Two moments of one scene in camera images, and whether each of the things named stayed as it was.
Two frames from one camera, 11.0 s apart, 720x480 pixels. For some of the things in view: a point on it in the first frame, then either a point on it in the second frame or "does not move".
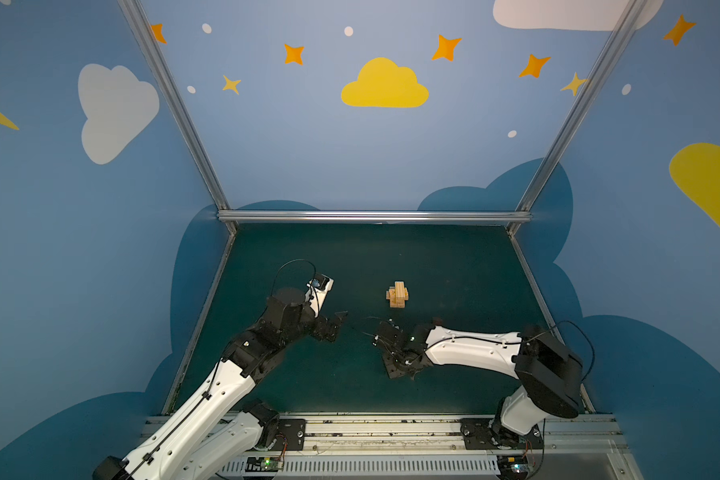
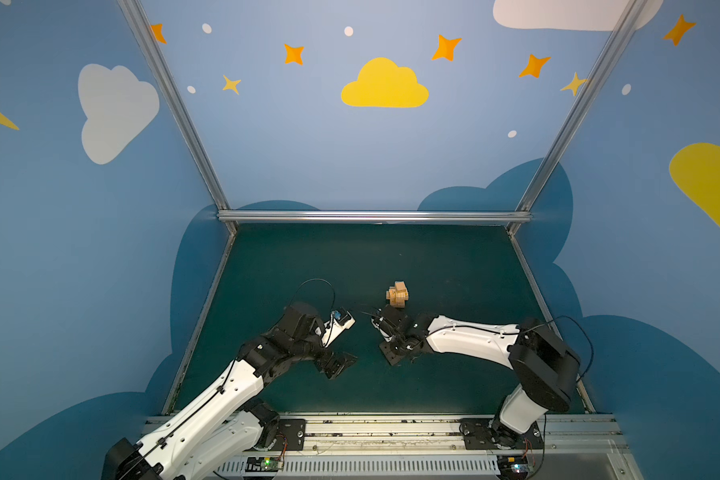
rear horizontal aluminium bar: [374, 217] does not move
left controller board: [264, 465] does not move
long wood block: [391, 294] does not move
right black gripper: [393, 350] → [393, 339]
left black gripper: [325, 327] → [333, 363]
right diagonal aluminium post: [589, 89] does not move
